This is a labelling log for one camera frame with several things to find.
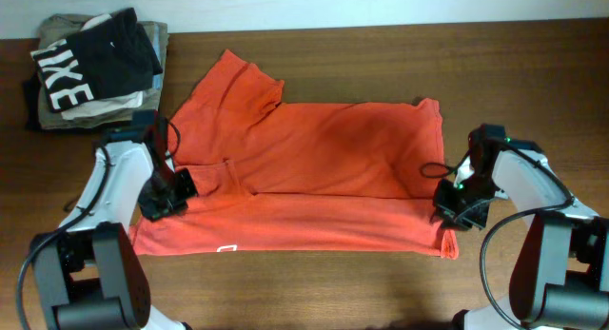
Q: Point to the olive grey folded garment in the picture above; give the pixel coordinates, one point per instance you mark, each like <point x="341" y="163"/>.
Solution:
<point x="59" y="26"/>

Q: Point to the black shirt white lettering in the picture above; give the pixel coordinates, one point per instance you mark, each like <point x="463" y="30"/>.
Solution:
<point x="111" y="59"/>

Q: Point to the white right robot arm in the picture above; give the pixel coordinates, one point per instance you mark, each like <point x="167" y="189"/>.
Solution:
<point x="560" y="278"/>

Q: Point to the light blue folded garment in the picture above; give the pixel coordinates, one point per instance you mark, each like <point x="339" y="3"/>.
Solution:
<point x="157" y="79"/>

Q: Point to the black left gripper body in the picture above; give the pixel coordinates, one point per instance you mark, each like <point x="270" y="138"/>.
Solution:
<point x="165" y="188"/>

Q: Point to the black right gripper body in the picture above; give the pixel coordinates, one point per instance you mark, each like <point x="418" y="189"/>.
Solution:
<point x="467" y="200"/>

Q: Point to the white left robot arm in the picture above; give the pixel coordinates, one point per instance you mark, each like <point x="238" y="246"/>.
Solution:
<point x="86" y="271"/>

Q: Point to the orange FRAM t-shirt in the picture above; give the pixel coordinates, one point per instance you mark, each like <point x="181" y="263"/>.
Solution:
<point x="277" y="176"/>

